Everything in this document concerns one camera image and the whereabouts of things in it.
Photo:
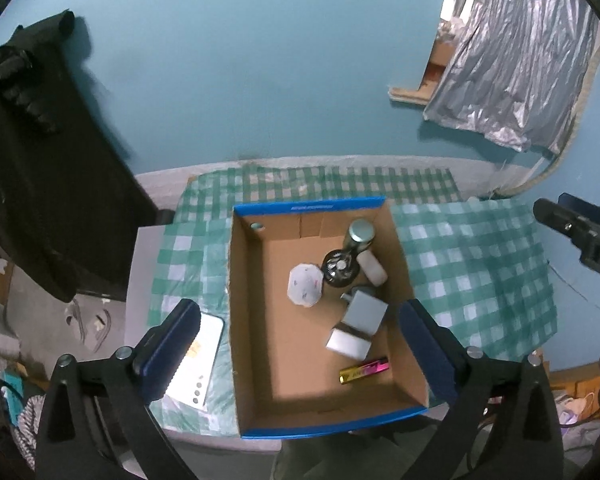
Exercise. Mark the white oval case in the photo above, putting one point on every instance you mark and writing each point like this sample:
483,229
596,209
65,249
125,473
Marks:
372,267

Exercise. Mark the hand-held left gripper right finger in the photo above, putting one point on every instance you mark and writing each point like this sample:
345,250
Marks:
427,355

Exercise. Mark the teal box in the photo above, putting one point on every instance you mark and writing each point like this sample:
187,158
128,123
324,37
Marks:
12,392

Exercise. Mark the white slipper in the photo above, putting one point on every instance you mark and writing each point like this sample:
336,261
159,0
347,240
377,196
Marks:
102,330

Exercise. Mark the cardboard box with blue rim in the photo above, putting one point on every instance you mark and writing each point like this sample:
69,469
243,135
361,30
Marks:
280,350

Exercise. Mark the black hanging clothes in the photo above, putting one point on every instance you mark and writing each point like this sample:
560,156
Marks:
45,160

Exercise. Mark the white phone with gold sticker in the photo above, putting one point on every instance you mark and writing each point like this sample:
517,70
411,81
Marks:
205,360

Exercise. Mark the black charger plug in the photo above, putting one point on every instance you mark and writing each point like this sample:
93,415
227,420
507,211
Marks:
352,296

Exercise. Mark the black round ribbed disc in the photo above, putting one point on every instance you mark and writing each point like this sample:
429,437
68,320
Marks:
339,267

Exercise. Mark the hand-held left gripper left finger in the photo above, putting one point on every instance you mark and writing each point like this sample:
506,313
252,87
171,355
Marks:
172,345

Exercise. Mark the green tin can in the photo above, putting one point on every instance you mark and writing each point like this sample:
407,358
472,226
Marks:
360,235

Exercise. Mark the striped cloth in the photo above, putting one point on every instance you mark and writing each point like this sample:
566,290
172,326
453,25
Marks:
25,430

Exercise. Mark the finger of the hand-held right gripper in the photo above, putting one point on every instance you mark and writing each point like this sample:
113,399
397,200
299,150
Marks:
562,222
592,212

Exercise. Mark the small grey box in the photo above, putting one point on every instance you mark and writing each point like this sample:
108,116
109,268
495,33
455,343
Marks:
365,315
347,344

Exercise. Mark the wooden window sill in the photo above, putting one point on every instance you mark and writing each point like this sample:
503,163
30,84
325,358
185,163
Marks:
410,95

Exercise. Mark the gold and pink lighter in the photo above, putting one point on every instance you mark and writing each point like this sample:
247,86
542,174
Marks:
364,371

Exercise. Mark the silver foil curtain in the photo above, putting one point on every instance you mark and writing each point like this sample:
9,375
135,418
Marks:
515,50

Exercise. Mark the green checked plastic tablecloth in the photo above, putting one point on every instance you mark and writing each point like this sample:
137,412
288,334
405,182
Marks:
480,260

